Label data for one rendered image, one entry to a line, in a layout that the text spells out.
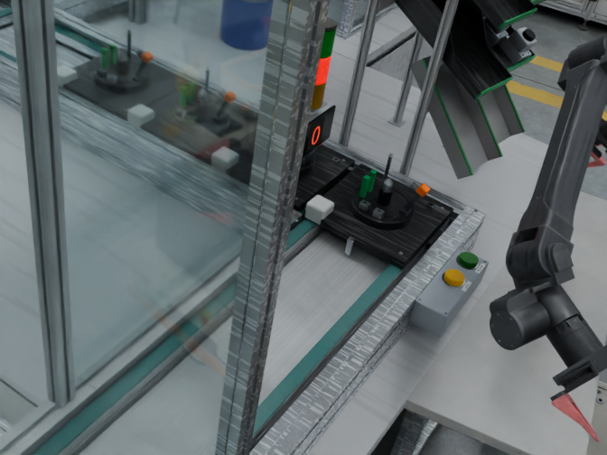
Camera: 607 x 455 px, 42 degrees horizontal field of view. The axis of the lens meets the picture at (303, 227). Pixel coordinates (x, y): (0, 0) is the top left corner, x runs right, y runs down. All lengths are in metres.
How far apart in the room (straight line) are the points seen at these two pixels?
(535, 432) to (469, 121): 0.75
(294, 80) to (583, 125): 0.76
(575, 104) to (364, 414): 0.63
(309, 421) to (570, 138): 0.59
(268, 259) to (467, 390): 0.91
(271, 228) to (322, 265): 0.95
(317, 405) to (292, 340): 0.18
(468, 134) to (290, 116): 1.32
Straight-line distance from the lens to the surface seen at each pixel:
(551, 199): 1.18
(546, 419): 1.55
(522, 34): 1.89
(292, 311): 1.49
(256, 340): 0.75
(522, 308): 1.11
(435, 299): 1.53
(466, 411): 1.50
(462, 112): 1.88
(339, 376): 1.34
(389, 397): 1.47
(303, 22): 0.55
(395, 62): 2.81
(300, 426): 1.27
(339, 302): 1.53
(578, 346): 1.14
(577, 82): 1.31
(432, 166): 2.07
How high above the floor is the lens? 1.97
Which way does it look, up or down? 39 degrees down
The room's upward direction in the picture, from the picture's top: 11 degrees clockwise
